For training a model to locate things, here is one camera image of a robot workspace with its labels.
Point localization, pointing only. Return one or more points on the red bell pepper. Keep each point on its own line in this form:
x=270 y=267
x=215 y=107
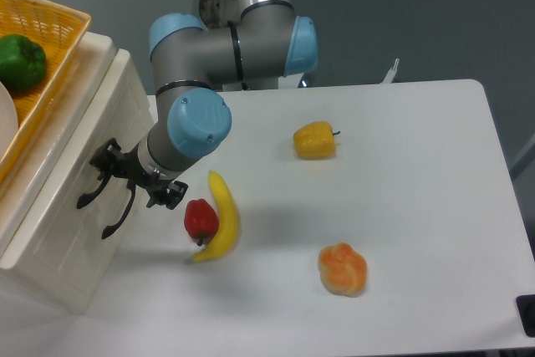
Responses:
x=201 y=221

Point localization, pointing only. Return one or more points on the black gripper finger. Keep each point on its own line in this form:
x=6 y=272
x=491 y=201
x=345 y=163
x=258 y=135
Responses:
x=169 y=195
x=109 y=160

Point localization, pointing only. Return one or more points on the yellow woven basket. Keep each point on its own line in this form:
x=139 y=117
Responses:
x=43 y=37

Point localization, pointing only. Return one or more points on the black corner device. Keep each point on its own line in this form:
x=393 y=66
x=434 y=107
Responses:
x=526 y=308

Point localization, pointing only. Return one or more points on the white table bracket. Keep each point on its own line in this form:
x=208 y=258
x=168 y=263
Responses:
x=389 y=77

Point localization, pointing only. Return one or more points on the white drawer cabinet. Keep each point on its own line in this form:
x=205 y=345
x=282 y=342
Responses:
x=14 y=260

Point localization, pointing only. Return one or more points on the yellow bell pepper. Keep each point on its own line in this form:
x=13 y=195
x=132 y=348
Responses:
x=315 y=140

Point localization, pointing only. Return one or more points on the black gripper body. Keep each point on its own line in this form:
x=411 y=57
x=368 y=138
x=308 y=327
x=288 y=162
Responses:
x=153 y=181

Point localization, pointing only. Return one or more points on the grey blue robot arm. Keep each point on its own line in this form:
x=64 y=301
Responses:
x=190 y=59

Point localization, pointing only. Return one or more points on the yellow banana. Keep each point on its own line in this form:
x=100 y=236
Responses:
x=229 y=223

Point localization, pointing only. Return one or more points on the green bell pepper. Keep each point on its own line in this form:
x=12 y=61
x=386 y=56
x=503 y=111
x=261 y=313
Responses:
x=23 y=63

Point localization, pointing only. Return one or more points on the orange bread roll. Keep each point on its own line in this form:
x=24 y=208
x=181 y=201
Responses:
x=342 y=270

